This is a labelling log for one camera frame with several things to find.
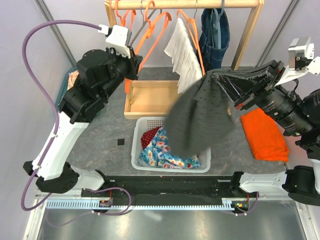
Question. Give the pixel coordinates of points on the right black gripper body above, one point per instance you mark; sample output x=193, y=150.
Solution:
x=272, y=83

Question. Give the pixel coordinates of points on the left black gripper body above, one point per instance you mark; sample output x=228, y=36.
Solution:
x=132, y=72

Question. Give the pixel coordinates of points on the dark grey dotted garment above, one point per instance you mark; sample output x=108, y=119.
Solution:
x=199, y=118

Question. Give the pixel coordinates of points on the orange hanger of grey garment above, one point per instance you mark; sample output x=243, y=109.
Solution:
x=151, y=26

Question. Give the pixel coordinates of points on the red polka dot skirt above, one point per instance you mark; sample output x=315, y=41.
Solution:
x=148, y=136

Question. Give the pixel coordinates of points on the blue floral garment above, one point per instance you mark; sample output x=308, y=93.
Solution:
x=158, y=154

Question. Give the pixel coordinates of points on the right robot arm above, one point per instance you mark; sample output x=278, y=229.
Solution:
x=299, y=117

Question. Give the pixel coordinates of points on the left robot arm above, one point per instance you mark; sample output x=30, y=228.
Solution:
x=100, y=72

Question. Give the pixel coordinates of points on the blue-grey hanger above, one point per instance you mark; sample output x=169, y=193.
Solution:
x=218, y=24

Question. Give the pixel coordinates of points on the orange hanger of white garment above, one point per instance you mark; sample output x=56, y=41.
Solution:
x=193, y=31

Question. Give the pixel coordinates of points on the blue denim jeans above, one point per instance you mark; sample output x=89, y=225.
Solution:
x=212, y=57

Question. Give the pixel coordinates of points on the wooden clothes rack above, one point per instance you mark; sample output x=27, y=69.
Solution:
x=153, y=98

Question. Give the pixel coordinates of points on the white garment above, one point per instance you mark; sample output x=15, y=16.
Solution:
x=183, y=57

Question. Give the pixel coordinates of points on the white plastic basket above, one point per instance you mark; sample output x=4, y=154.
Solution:
x=144, y=124

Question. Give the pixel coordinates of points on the pink floral cloth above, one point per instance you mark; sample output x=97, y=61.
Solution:
x=72, y=78

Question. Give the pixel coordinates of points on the orange folded cloth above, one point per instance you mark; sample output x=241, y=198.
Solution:
x=264, y=138

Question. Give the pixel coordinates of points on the teal plastic bin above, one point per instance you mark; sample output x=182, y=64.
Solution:
x=61, y=90

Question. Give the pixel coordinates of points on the small black square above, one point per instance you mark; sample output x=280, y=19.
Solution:
x=120, y=141

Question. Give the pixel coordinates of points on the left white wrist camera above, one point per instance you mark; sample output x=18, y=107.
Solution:
x=117, y=37

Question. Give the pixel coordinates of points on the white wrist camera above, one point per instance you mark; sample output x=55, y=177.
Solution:
x=301, y=60
x=117, y=37

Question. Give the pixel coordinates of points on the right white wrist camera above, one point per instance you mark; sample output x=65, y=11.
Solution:
x=301, y=60

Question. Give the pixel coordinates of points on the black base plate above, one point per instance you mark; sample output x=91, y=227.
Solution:
x=176, y=190

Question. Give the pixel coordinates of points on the white slotted cable duct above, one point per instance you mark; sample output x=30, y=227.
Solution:
x=94, y=204

